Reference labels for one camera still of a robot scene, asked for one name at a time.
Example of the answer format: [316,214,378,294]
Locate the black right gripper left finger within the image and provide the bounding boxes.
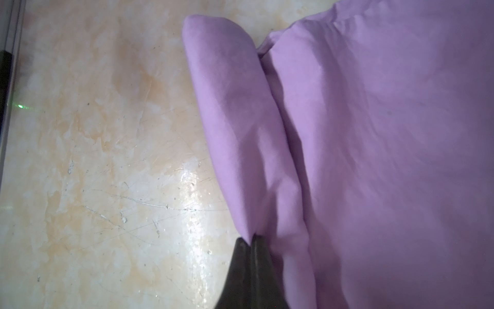
[215,238,251,309]

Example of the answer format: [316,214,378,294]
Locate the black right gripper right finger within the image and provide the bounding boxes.
[250,235,289,308]

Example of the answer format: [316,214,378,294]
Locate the purple long pants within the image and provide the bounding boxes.
[183,1,493,308]

